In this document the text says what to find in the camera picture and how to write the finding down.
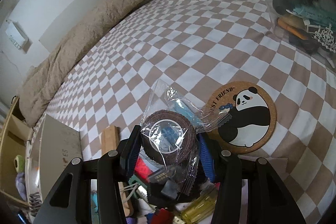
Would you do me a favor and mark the grey shoe box lid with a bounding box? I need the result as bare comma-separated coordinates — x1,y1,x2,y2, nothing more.
25,114,82,218

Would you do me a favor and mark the wooden hanger piece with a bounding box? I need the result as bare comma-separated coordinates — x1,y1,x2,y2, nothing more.
101,125,133,217

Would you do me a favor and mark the green tape roll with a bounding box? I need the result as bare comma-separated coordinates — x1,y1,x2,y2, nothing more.
14,155,25,173

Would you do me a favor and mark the white sweet wall sign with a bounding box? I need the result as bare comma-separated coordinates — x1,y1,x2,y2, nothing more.
5,20,29,53

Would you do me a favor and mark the brown tape roll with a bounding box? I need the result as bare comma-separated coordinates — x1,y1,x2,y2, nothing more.
140,80,232,195

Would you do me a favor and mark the wooden bedside shelf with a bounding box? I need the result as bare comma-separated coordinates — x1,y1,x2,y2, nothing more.
1,96,33,207

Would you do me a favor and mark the beige fluffy blanket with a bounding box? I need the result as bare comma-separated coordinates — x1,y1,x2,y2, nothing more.
19,0,149,127

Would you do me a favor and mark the cork panda coaster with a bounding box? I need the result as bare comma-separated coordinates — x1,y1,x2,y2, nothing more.
203,81,277,154

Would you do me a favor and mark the pearl tiara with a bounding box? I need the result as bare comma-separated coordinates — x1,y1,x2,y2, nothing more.
313,24,336,53

